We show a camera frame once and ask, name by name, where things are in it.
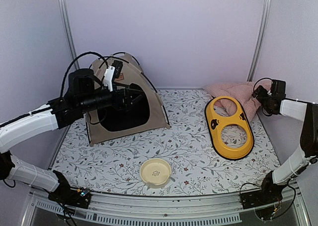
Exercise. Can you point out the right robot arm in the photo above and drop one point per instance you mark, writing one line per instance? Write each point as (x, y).
(301, 131)

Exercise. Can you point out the front aluminium rail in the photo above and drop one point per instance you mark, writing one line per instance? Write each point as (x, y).
(210, 210)

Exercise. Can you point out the aluminium frame post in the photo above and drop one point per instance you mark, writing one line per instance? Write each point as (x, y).
(67, 27)
(260, 37)

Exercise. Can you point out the floral table mat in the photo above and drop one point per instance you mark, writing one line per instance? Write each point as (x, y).
(114, 166)

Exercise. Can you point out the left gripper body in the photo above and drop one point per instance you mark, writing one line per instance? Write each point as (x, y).
(93, 102)

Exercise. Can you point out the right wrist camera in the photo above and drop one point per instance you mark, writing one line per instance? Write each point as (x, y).
(260, 92)

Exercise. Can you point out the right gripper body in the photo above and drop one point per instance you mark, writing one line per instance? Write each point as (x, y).
(266, 104)

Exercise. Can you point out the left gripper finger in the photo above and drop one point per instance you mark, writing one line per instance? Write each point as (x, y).
(131, 100)
(134, 89)

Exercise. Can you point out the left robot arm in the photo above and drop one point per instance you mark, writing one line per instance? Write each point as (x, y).
(85, 93)

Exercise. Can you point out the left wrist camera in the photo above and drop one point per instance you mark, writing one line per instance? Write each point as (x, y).
(111, 74)

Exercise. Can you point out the beige pet tent fabric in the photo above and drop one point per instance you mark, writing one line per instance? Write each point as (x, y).
(147, 114)

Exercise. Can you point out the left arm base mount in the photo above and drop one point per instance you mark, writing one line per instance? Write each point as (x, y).
(71, 197)

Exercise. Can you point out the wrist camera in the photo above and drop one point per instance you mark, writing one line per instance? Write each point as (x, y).
(260, 92)
(111, 74)

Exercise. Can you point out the yellow double bowl holder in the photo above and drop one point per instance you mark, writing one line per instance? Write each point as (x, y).
(220, 127)

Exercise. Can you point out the right aluminium frame post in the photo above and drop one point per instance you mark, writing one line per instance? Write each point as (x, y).
(260, 37)

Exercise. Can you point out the cream paw print bowl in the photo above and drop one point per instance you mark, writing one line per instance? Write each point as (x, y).
(155, 173)

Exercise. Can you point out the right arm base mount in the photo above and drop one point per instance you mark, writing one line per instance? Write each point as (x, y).
(261, 198)

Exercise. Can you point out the pink checkered cushion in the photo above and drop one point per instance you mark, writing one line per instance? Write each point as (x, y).
(242, 92)

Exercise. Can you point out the black tent pole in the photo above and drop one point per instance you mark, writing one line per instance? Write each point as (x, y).
(96, 133)
(149, 113)

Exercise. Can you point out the left aluminium frame post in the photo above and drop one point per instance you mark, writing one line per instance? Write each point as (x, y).
(67, 27)

